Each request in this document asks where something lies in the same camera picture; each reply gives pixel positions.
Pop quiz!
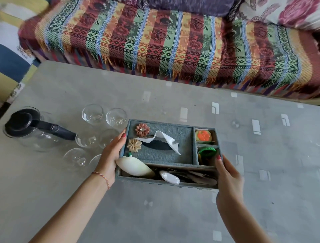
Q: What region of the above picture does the grey table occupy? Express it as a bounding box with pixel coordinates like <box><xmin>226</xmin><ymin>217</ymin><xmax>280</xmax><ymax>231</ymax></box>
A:
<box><xmin>0</xmin><ymin>61</ymin><xmax>320</xmax><ymax>243</ymax></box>

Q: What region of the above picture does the purple velvet cushion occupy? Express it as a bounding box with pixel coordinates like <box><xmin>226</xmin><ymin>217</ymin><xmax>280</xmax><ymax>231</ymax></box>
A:
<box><xmin>147</xmin><ymin>0</ymin><xmax>235</xmax><ymax>17</ymax></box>

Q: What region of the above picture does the blue fabric organizer box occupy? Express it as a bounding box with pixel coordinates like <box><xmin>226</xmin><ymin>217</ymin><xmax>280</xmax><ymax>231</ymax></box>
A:
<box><xmin>115</xmin><ymin>119</ymin><xmax>223</xmax><ymax>190</ymax></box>

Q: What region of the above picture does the cream fabric flower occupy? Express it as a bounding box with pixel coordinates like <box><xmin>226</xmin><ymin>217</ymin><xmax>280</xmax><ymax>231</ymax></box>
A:
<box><xmin>126</xmin><ymin>138</ymin><xmax>143</xmax><ymax>153</ymax></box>

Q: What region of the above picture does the person's right hand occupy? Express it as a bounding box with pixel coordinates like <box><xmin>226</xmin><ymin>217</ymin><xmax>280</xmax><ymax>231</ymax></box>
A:
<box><xmin>215</xmin><ymin>154</ymin><xmax>245</xmax><ymax>210</ymax></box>

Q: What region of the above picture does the person's left hand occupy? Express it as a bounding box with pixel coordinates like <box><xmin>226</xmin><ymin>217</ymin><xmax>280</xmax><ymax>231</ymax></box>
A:
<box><xmin>92</xmin><ymin>128</ymin><xmax>128</xmax><ymax>190</ymax></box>

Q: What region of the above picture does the pink fabric flower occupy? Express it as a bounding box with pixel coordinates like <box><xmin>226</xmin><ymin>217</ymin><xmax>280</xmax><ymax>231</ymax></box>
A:
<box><xmin>135</xmin><ymin>123</ymin><xmax>151</xmax><ymax>138</ymax></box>

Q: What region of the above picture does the person's left forearm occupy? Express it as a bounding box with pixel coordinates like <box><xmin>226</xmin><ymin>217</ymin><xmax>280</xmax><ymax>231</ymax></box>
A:
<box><xmin>29</xmin><ymin>175</ymin><xmax>109</xmax><ymax>243</ymax></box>

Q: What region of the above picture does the brown sofa with cream carving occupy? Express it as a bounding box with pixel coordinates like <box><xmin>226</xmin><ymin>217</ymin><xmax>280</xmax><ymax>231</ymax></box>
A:
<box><xmin>217</xmin><ymin>87</ymin><xmax>320</xmax><ymax>106</ymax></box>

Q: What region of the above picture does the white tissue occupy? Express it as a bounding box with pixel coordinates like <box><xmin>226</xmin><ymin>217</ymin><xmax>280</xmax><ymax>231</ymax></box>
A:
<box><xmin>135</xmin><ymin>130</ymin><xmax>182</xmax><ymax>156</ymax></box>

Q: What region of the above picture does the red string bracelet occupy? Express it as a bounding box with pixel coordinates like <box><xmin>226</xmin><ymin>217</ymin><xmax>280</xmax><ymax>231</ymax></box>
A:
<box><xmin>91</xmin><ymin>171</ymin><xmax>110</xmax><ymax>191</ymax></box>

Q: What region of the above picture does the blue yellow white striped blanket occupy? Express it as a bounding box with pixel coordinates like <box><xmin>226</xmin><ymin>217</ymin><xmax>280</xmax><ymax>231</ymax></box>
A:
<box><xmin>0</xmin><ymin>0</ymin><xmax>50</xmax><ymax>110</ymax></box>

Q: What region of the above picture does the glass kettle with black lid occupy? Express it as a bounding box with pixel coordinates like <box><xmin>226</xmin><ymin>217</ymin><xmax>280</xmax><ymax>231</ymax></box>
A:
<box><xmin>3</xmin><ymin>107</ymin><xmax>77</xmax><ymax>153</ymax></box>

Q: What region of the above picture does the white paper packet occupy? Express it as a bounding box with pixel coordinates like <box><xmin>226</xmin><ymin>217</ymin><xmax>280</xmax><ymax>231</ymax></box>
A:
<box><xmin>159</xmin><ymin>171</ymin><xmax>181</xmax><ymax>186</ymax></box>

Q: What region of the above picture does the floral rose cushion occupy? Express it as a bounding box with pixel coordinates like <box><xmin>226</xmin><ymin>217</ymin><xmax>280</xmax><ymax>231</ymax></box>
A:
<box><xmin>237</xmin><ymin>0</ymin><xmax>320</xmax><ymax>31</ymax></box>

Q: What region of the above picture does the colourful striped woven sofa throw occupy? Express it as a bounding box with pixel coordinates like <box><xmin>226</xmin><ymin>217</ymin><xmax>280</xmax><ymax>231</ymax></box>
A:
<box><xmin>18</xmin><ymin>0</ymin><xmax>320</xmax><ymax>99</ymax></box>

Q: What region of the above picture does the person's right forearm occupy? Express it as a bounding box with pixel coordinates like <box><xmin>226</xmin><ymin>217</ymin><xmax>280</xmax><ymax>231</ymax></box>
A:
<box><xmin>216</xmin><ymin>200</ymin><xmax>272</xmax><ymax>243</ymax></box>

